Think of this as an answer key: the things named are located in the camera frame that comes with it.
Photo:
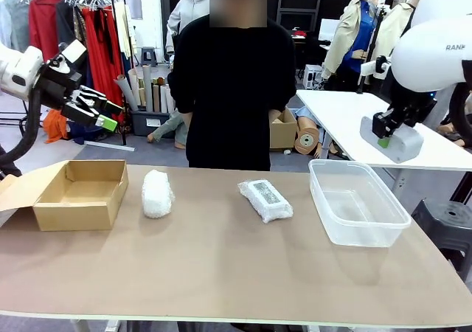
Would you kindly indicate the cream hanging garment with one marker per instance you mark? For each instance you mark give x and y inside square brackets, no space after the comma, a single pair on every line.
[125,29]

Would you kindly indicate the fully white bubble-wrapped clock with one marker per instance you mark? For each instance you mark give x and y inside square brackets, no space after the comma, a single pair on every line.
[156,199]

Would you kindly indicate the white monitor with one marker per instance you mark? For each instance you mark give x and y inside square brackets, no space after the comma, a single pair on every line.
[328,29]

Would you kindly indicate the small grey stool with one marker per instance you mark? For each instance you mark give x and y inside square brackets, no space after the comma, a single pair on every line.
[149,53]

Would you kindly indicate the black metal clothes rack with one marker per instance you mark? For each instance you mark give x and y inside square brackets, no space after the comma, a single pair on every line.
[124,140]

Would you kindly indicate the black plastic stool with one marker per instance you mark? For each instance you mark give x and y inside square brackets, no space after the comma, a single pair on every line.
[442,228]

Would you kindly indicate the white table leg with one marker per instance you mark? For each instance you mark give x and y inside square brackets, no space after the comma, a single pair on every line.
[112,326]

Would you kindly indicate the white cardboard tube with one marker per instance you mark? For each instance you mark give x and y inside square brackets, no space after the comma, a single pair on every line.
[163,99]
[170,101]

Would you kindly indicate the brown paper roll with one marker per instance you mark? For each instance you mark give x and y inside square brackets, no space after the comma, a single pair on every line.
[307,140]

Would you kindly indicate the long red hanging dress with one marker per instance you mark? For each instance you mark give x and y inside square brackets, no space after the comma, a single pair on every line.
[107,70]

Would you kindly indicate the clear plastic container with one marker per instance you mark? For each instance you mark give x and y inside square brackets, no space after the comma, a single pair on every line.
[368,232]

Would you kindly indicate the black hanging garment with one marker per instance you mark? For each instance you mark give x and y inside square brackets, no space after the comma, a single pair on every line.
[68,26]

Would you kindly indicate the tall grey upright tube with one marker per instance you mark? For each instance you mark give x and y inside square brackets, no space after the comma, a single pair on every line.
[147,88]

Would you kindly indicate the black metal shelving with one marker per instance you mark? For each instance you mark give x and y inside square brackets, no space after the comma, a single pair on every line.
[300,16]

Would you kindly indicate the mannequin in cream jacket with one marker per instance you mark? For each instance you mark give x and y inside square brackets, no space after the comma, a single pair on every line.
[400,22]

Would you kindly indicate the low black rack frame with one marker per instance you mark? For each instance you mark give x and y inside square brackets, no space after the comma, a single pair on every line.
[31,114]

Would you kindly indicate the grey hanging garment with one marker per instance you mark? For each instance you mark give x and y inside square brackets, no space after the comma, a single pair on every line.
[16,18]

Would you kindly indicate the orange cloth pile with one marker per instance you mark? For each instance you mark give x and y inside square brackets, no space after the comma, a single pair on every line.
[55,129]

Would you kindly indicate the lying mannequin in blue clothes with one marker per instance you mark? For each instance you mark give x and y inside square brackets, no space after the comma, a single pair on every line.
[306,116]

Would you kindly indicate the person's right forearm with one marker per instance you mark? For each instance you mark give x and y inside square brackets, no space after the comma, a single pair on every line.
[185,118]

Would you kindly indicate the lying mannequin in grey-green clothes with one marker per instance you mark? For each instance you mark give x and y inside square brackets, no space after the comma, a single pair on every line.
[173,125]

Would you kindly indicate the dark blue cloth pile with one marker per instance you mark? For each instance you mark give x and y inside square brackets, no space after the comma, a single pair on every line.
[79,134]

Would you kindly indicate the brown cardboard tube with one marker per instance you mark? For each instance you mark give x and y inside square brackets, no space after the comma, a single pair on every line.
[156,99]

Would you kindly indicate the small background cardboard box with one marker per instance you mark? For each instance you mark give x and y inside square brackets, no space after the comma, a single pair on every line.
[284,133]

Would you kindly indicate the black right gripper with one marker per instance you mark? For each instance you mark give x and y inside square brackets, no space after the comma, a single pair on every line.
[409,107]

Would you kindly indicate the white rectangular box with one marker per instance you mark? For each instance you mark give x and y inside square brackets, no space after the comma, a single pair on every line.
[405,145]

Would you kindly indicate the black tripod pole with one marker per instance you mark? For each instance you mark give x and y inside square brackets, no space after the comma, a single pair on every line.
[380,68]

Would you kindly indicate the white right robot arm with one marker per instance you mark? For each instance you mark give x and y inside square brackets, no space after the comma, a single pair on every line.
[427,59]

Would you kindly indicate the open brown cardboard box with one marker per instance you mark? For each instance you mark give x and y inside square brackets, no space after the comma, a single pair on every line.
[73,214]

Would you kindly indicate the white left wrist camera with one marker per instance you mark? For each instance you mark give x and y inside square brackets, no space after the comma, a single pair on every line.
[73,49]

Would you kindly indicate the mannequin in beige coat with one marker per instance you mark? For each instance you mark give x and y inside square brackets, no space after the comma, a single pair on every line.
[346,33]

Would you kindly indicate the slanted grey cardboard tube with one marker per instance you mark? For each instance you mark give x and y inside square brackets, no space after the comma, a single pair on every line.
[127,96]

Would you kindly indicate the white metal floor bar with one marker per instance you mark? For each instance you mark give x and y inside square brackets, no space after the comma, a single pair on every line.
[110,146]

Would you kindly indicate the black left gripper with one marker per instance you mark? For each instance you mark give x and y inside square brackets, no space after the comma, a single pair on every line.
[55,85]

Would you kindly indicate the grey storage bin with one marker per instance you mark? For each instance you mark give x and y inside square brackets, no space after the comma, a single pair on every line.
[142,125]

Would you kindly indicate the person in black sweater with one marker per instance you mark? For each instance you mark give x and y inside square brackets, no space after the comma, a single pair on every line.
[228,88]

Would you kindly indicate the white computer case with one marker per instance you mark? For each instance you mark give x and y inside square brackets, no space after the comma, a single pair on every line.
[313,75]

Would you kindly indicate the white background table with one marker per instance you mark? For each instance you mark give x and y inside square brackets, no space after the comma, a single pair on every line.
[339,118]

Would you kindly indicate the bubble-wrapped clock with grey face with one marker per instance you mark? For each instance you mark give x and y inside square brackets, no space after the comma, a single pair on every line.
[265,199]

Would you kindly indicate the beige cardboard tube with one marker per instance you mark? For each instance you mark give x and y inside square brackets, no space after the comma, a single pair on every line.
[133,85]

